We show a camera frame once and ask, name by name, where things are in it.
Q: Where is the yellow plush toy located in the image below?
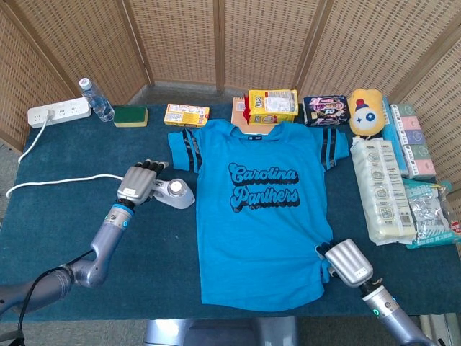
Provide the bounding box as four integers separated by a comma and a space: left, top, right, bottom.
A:
347, 88, 385, 140

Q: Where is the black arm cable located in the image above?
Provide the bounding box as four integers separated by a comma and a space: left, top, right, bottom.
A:
14, 248, 95, 346

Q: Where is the dark sanitary pad package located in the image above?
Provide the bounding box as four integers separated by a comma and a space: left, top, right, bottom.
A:
302, 94, 352, 128

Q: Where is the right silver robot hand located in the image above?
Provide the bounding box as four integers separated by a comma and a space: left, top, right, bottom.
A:
315, 238, 375, 288

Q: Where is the brown spiral notebook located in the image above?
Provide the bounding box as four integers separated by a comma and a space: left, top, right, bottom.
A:
230, 96, 275, 128

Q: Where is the blue Carolina Panthers t-shirt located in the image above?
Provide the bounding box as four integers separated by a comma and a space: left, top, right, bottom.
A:
167, 118, 349, 312

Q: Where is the white power strip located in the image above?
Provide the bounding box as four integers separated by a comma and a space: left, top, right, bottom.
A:
27, 96, 92, 129

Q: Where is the yellow cardboard box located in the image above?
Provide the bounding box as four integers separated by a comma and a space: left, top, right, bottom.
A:
164, 103, 211, 128

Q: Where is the woven rattan folding screen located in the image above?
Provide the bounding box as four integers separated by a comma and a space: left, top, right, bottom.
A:
0, 0, 461, 190

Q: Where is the silver and teal bag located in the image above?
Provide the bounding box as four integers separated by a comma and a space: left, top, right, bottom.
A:
401, 178, 461, 250

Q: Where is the green and yellow sponge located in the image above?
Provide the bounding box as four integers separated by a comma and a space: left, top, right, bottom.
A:
113, 105, 149, 128

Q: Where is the white handheld steam iron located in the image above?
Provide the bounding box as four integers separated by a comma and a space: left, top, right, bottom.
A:
150, 177, 196, 210

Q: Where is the dark teal tablecloth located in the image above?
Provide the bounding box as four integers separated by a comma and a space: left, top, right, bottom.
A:
0, 103, 461, 323

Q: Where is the light blue long package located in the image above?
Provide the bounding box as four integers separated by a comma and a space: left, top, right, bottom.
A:
380, 95, 410, 174

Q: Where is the yellow Lipo snack bag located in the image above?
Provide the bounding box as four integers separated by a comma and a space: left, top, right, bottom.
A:
243, 89, 300, 126

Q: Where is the pastel tissue multipack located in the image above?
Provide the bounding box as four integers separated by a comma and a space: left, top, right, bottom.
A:
390, 103, 437, 180

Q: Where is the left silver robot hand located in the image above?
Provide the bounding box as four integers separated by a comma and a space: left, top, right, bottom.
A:
115, 159, 170, 208

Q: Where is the white cable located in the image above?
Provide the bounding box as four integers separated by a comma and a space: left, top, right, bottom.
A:
6, 107, 126, 199

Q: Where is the white tissue pack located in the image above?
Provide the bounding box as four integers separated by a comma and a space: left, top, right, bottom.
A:
350, 138, 417, 247

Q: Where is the clear plastic water bottle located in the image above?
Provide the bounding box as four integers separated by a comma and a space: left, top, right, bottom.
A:
79, 77, 116, 123

